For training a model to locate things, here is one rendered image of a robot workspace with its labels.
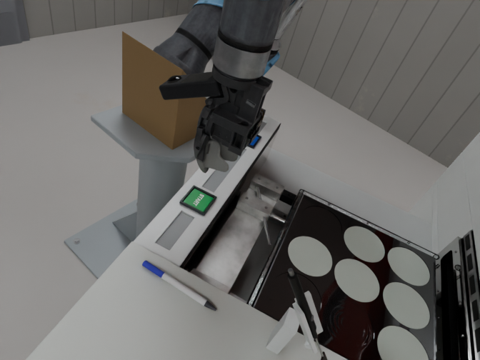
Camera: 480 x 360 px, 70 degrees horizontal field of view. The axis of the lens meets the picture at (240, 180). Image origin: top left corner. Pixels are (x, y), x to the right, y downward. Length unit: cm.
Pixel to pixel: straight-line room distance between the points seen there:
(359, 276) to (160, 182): 68
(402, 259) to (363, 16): 258
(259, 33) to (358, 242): 56
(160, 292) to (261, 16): 42
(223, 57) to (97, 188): 162
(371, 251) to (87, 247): 130
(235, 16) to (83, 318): 45
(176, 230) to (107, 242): 114
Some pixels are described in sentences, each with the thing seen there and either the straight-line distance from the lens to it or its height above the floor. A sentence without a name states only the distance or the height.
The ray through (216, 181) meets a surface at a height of 96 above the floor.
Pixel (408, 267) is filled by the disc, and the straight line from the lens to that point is 89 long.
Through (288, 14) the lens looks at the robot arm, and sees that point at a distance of 93.
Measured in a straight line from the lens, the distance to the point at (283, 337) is 53.
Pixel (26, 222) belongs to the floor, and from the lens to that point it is 193.
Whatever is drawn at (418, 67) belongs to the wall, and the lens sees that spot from 316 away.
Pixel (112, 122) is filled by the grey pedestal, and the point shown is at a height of 82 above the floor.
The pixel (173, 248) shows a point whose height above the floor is 96.
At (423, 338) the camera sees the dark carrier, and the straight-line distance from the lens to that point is 81.
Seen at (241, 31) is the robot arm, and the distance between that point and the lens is 46.
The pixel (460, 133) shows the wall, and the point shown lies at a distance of 325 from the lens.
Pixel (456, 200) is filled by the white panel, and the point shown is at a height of 93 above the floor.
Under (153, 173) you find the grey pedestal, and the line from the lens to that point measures 114.
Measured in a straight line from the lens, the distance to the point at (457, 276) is 92.
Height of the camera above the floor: 148
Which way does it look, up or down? 43 degrees down
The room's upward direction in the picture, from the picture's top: 18 degrees clockwise
